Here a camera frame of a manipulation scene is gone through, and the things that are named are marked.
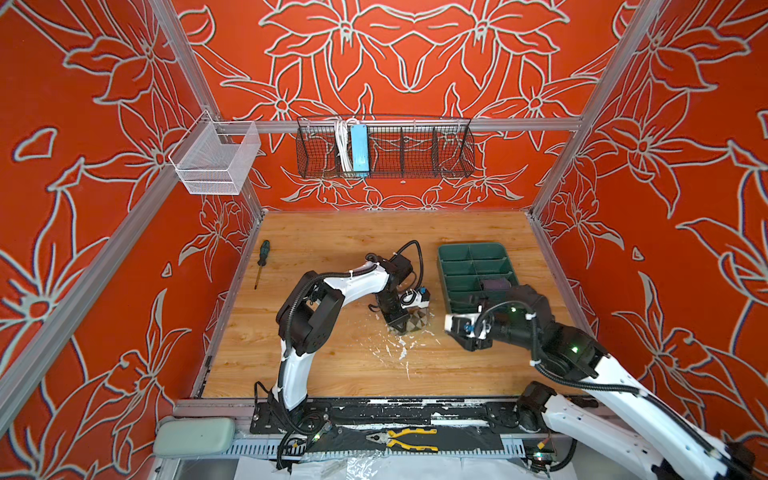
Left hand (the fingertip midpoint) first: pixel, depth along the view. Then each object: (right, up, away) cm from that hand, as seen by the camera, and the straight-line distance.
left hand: (401, 324), depth 88 cm
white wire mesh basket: (-60, +52, +7) cm, 80 cm away
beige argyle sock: (+5, +2, -2) cm, 6 cm away
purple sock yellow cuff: (+32, +11, +5) cm, 34 cm away
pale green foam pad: (-50, -20, -20) cm, 58 cm away
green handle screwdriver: (-48, +19, +16) cm, 54 cm away
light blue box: (-12, +51, +2) cm, 52 cm away
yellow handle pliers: (-4, -22, -18) cm, 28 cm away
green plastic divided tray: (+23, +17, +12) cm, 31 cm away
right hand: (+9, +10, -20) cm, 24 cm away
